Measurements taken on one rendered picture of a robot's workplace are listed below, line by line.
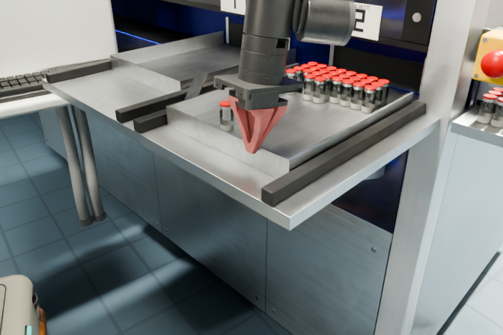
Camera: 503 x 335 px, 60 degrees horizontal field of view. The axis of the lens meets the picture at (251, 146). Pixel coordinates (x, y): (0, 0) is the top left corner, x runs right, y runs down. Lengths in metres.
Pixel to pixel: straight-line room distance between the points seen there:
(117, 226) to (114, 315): 0.50
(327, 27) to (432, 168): 0.41
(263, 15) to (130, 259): 1.44
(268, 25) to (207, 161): 0.22
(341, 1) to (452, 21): 0.27
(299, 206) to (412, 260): 0.49
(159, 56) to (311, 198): 0.68
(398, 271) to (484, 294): 0.85
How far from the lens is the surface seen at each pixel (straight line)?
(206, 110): 0.78
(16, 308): 1.37
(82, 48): 1.39
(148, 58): 1.10
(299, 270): 1.23
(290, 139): 0.68
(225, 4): 1.09
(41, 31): 1.35
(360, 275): 1.09
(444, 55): 0.79
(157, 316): 1.60
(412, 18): 0.80
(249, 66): 0.53
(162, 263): 1.79
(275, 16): 0.52
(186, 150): 0.65
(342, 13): 0.54
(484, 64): 0.74
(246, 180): 0.57
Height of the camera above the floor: 1.18
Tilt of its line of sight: 27 degrees down
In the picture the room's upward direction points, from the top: straight up
